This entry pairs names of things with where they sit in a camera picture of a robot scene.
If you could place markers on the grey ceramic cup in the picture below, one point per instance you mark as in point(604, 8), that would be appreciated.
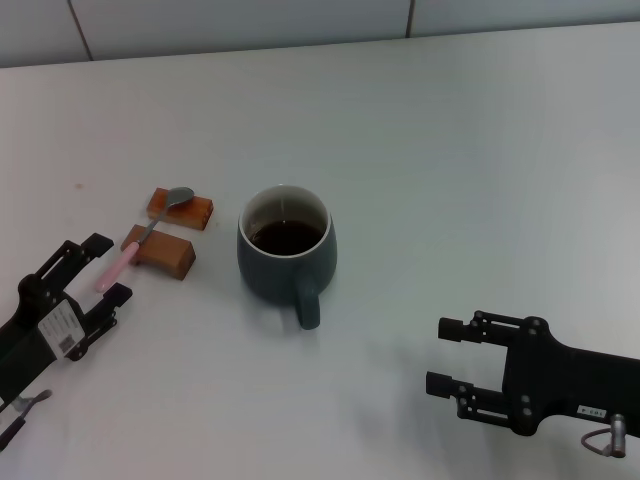
point(265, 275)

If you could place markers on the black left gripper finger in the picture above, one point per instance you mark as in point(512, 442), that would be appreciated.
point(75, 260)
point(107, 312)

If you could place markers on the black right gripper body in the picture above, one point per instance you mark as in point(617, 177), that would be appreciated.
point(565, 380)

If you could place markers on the orange flat wooden block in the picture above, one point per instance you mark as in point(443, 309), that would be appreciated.
point(192, 215)

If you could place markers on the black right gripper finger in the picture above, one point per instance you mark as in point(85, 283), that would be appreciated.
point(480, 330)
point(475, 402)

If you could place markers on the brown arched wooden block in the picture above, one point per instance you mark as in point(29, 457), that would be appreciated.
point(167, 252)

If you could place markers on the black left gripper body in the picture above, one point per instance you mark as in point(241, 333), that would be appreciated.
point(25, 345)

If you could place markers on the dark coffee liquid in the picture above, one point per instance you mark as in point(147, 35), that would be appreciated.
point(287, 239)

